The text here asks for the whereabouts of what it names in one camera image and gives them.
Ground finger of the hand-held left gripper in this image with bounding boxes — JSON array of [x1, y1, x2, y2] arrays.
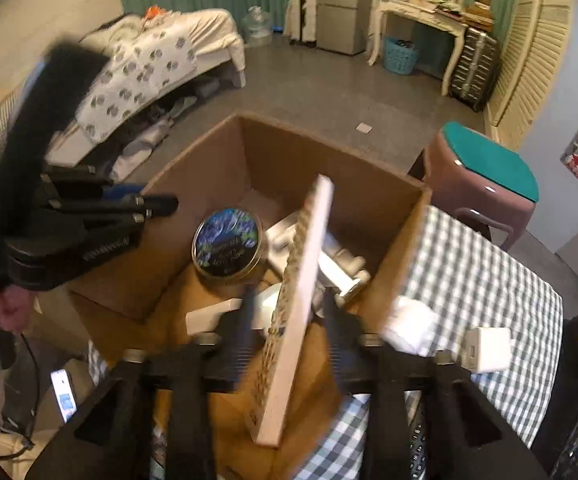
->
[[44, 193, 180, 227], [42, 164, 143, 201]]

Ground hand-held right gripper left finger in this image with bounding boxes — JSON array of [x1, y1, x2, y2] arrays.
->
[[26, 285, 258, 480]]

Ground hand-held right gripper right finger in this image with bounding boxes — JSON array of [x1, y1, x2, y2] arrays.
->
[[321, 287, 550, 480]]

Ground white charger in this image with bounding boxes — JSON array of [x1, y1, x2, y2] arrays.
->
[[461, 327, 514, 375], [185, 299, 244, 336]]

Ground white remote control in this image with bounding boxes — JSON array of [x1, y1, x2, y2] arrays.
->
[[244, 175, 335, 447]]

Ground white folding phone stand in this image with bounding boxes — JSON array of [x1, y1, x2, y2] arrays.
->
[[264, 210, 372, 306]]

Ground round blue candy tin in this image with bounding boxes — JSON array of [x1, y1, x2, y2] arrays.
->
[[191, 207, 265, 286]]

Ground brown cardboard box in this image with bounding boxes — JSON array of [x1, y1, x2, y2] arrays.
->
[[66, 112, 434, 480]]

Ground person's left hand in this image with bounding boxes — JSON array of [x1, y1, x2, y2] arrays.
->
[[0, 280, 36, 334]]

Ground white packet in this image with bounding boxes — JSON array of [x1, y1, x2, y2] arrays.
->
[[383, 297, 440, 357]]

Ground pile of clothes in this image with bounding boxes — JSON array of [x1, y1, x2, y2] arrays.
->
[[114, 77, 220, 181]]

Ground white printed blanket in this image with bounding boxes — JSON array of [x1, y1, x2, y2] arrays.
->
[[76, 25, 200, 143]]

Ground black remote control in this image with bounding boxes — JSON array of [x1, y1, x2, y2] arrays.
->
[[406, 400, 431, 480]]

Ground smartphone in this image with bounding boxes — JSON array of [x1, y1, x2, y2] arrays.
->
[[49, 369, 77, 425]]

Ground grey checkered tablecloth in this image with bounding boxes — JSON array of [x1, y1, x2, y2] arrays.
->
[[89, 205, 564, 480]]

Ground grey cloth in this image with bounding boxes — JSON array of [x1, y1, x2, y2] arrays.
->
[[82, 15, 140, 48]]

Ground bed with cream sheet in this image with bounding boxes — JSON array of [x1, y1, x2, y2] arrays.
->
[[0, 7, 247, 171]]

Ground pink plastic stool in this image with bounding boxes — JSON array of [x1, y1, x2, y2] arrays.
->
[[451, 206, 516, 251], [421, 121, 540, 241]]

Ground clear water jug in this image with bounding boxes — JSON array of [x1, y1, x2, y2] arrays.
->
[[241, 5, 275, 46]]

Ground green seat cushion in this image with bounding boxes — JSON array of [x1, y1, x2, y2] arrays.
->
[[441, 121, 540, 204]]

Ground white suitcase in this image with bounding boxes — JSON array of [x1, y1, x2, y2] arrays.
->
[[289, 0, 319, 46]]

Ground small grey fridge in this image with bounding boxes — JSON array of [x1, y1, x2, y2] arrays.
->
[[316, 0, 375, 56]]

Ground blue plastic basket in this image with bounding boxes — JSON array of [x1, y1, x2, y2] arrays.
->
[[383, 36, 420, 75]]

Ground dark ribbed suitcase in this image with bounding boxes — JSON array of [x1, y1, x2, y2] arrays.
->
[[450, 25, 502, 112]]

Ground white dressing table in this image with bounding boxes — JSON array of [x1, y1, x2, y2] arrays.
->
[[367, 0, 470, 96]]

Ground cream louvered door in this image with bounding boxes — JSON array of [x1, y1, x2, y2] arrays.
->
[[486, 0, 572, 151]]

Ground stacked cardboard boxes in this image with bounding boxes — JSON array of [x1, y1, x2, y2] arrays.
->
[[464, 0, 497, 31]]

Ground black cable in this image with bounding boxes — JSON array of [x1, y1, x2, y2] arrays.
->
[[0, 332, 41, 461]]

